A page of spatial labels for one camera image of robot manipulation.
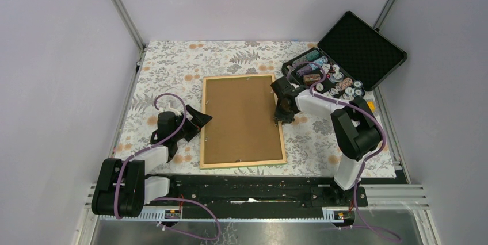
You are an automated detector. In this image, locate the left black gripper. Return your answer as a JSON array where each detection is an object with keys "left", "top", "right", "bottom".
[{"left": 172, "top": 105, "right": 212, "bottom": 141}]

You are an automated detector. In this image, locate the brown backing board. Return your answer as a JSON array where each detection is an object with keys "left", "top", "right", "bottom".
[{"left": 204, "top": 77, "right": 284, "bottom": 164}]

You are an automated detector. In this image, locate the wooden picture frame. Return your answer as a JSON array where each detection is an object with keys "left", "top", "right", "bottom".
[{"left": 199, "top": 74, "right": 287, "bottom": 170}]

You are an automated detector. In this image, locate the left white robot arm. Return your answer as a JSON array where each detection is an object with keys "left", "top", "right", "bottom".
[{"left": 91, "top": 105, "right": 212, "bottom": 219}]

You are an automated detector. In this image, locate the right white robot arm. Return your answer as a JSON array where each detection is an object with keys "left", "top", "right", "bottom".
[{"left": 271, "top": 77, "right": 386, "bottom": 206}]

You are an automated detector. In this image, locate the floral tablecloth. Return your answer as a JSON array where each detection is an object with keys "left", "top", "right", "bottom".
[{"left": 110, "top": 41, "right": 397, "bottom": 178}]

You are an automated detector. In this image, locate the black poker chip case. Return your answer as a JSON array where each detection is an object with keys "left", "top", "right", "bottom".
[{"left": 281, "top": 11, "right": 407, "bottom": 100}]

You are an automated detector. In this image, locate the yellow toy block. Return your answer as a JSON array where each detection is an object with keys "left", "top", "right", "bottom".
[{"left": 367, "top": 101, "right": 376, "bottom": 112}]

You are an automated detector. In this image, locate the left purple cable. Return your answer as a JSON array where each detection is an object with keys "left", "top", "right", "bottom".
[{"left": 113, "top": 93, "right": 223, "bottom": 242}]

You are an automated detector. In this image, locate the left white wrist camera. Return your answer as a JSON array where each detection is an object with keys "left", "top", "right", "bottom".
[{"left": 159, "top": 102, "right": 182, "bottom": 116}]

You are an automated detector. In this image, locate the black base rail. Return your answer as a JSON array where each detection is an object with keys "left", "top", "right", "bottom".
[{"left": 149, "top": 174, "right": 368, "bottom": 220}]

